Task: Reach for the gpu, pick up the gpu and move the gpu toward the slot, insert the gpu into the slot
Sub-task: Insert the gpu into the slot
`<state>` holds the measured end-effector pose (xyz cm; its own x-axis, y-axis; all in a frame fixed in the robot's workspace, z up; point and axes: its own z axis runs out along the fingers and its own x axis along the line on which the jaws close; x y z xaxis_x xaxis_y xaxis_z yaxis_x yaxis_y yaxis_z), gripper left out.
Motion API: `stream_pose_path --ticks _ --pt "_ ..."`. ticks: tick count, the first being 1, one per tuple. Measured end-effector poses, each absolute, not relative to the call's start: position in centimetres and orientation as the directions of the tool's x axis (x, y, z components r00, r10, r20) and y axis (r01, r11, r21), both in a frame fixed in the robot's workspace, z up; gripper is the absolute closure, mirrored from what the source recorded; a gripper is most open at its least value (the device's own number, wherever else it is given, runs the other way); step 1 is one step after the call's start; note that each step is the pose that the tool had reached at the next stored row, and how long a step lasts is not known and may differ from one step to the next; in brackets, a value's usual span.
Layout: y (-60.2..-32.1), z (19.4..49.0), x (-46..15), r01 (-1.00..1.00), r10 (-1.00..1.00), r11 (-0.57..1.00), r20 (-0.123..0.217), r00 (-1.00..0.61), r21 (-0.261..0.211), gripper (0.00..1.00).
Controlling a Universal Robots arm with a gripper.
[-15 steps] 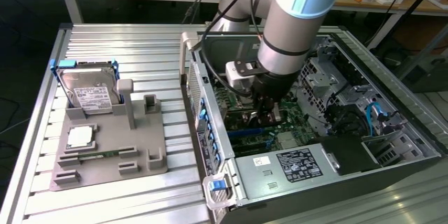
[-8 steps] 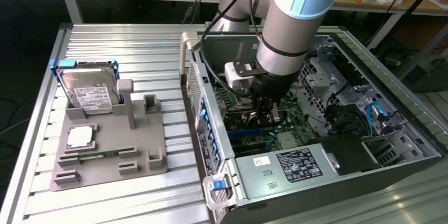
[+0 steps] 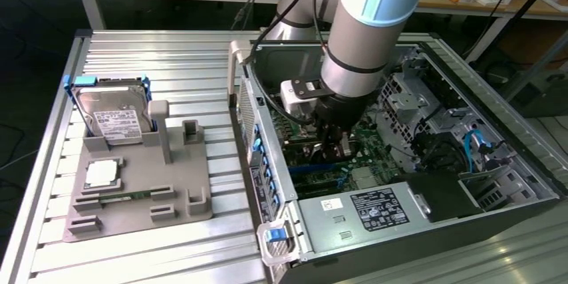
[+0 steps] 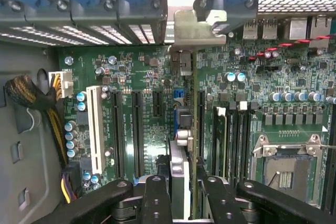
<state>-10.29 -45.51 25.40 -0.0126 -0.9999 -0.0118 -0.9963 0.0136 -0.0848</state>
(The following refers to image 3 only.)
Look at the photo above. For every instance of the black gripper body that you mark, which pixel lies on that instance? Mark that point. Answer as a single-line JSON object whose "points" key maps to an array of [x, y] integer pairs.
{"points": [[341, 111]]}

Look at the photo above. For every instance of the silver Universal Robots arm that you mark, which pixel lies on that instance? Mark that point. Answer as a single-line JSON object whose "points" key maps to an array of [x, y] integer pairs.
{"points": [[358, 31]]}

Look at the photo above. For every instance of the blue expansion slot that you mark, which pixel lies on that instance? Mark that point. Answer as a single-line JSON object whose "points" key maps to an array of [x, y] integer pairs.
{"points": [[310, 168]]}

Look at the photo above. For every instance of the black expansion slot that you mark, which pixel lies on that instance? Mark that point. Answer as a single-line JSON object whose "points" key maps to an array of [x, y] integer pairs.
{"points": [[317, 187]]}

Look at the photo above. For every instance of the green motherboard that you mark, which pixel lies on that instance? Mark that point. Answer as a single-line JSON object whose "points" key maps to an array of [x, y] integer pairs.
{"points": [[377, 161]]}

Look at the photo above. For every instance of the silver chipset heat sink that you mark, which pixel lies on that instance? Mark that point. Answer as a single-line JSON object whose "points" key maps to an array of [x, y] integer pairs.
{"points": [[364, 177]]}

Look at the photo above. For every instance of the metal disk bay cage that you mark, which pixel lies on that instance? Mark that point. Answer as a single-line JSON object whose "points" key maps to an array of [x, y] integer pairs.
{"points": [[404, 101]]}

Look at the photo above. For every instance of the grey power supply unit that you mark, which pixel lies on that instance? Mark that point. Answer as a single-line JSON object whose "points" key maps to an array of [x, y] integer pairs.
{"points": [[321, 227]]}

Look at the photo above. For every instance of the black plastic shroud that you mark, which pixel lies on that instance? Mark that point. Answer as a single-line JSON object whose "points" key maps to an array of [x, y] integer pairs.
{"points": [[436, 194]]}

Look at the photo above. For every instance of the open black PC case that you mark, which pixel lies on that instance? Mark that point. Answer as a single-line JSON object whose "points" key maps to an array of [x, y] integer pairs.
{"points": [[444, 247]]}

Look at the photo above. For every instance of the grey parts rack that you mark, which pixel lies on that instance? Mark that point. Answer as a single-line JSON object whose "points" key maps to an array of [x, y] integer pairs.
{"points": [[141, 171]]}

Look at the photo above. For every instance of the dark equipment box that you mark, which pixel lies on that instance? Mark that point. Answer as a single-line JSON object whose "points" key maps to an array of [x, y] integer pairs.
{"points": [[541, 97]]}

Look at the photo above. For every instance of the hard disk in blue carrier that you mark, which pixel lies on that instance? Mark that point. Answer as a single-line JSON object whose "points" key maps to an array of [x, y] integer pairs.
{"points": [[114, 121]]}

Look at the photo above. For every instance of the green RAM stick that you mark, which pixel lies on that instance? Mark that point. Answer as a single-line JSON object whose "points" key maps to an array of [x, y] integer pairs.
{"points": [[128, 195]]}

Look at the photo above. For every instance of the silver CPU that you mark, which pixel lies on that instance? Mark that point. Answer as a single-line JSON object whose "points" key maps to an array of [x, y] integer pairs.
{"points": [[102, 174]]}

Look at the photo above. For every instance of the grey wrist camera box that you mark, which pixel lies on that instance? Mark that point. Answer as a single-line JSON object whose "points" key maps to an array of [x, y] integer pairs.
{"points": [[292, 97]]}

